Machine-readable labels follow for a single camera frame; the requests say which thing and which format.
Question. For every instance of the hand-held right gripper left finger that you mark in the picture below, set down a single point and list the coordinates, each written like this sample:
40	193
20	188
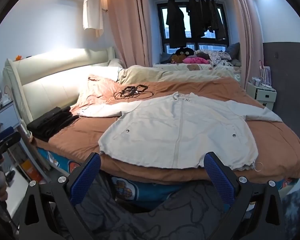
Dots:
86	177

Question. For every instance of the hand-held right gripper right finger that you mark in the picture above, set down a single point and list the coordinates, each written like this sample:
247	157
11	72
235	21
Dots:
218	177

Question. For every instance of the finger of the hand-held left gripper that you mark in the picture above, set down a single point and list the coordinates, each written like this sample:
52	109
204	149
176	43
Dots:
3	133
13	138

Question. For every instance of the white jacket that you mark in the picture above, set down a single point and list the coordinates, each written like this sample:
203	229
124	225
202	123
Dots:
177	130

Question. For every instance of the stack of black folded clothes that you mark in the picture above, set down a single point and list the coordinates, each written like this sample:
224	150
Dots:
52	122

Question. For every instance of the row of dark hanging clothes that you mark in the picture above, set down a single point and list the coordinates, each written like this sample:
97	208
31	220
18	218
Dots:
202	15

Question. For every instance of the blue drawer nightstand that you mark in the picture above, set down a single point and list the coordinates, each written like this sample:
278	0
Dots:
5	116

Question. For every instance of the orange box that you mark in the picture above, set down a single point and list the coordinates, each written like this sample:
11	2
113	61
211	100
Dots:
31	171

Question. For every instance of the orange duvet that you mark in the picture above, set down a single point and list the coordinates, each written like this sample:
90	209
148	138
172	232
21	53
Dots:
90	140

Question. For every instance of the cream padded headboard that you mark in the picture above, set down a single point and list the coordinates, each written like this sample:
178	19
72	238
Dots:
52	90

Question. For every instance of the small orange toy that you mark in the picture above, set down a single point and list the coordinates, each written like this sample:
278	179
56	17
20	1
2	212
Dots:
18	57

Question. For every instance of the white nightstand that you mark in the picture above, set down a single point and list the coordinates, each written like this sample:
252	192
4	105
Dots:
262	96

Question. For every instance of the striped gift bag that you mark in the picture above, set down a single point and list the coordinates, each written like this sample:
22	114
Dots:
265	75

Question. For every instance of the white pillow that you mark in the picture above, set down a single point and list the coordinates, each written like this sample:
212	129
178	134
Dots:
115	63

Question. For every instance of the pink plush cloth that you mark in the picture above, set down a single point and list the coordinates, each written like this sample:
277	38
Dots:
195	60

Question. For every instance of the beige blanket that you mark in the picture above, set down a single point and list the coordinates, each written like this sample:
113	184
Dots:
152	75

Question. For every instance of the grey cushion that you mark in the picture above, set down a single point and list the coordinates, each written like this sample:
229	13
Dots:
233	51

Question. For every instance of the dark brown plush toy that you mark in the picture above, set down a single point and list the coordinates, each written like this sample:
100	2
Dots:
182	52

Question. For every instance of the pink curtain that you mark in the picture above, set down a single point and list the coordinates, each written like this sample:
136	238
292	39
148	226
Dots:
247	42
127	30

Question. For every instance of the white hanging shirt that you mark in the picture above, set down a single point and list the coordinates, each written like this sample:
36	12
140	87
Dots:
91	10

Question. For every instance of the dark framed window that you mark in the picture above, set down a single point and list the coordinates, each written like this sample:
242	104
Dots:
187	25

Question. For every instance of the dark hanging coat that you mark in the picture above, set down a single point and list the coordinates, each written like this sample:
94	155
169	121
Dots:
176	25

